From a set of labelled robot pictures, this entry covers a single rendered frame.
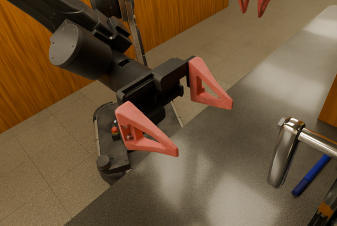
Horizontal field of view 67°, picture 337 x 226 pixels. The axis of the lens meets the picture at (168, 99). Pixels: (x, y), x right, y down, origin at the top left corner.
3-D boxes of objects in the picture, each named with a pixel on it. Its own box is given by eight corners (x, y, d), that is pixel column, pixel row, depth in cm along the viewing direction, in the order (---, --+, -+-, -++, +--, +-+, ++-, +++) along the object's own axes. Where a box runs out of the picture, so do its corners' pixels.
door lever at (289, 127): (311, 220, 23) (323, 200, 25) (350, 158, 17) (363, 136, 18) (258, 184, 26) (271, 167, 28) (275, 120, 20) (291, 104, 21)
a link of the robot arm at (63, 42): (123, 22, 44) (92, 55, 47) (67, -20, 35) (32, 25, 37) (152, 66, 38) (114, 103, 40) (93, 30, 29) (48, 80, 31)
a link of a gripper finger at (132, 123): (207, 104, 27) (150, 73, 32) (158, 144, 23) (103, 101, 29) (207, 145, 31) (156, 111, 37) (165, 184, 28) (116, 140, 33)
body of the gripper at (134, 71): (184, 60, 34) (148, 43, 38) (124, 98, 29) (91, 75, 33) (186, 97, 38) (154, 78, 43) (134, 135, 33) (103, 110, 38)
